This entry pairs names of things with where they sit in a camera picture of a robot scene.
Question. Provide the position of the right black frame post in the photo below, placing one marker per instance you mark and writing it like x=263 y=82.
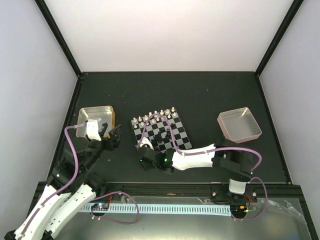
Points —
x=283 y=27

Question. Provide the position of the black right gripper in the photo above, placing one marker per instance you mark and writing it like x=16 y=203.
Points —
x=146 y=166

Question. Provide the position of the black frame post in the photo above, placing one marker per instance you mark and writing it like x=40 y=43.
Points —
x=46 y=13
x=283 y=27

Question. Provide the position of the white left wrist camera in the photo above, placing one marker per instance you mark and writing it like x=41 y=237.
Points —
x=92 y=129

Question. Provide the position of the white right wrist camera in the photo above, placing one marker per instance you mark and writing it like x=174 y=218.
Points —
x=145 y=142

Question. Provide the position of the gold rimmed metal tin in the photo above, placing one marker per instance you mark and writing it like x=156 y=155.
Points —
x=104 y=115

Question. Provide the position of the white slotted cable duct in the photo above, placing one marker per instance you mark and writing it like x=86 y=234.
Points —
x=165 y=209

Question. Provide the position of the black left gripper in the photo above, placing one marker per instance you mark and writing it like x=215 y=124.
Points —
x=115 y=141

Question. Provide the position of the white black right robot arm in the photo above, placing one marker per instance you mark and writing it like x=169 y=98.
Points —
x=236 y=161

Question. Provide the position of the left black frame post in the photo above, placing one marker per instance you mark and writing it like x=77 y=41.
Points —
x=46 y=13

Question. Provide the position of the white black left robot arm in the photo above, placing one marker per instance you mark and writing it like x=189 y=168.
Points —
x=70 y=186

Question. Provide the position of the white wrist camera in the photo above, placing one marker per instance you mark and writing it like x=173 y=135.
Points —
x=92 y=129
x=145 y=142

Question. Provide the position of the pink rimmed metal tin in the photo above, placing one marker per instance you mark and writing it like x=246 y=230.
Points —
x=239 y=125

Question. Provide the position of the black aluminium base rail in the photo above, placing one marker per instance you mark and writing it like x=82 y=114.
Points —
x=218 y=192

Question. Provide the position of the black white chessboard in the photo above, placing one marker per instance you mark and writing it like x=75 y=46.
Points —
x=179 y=135

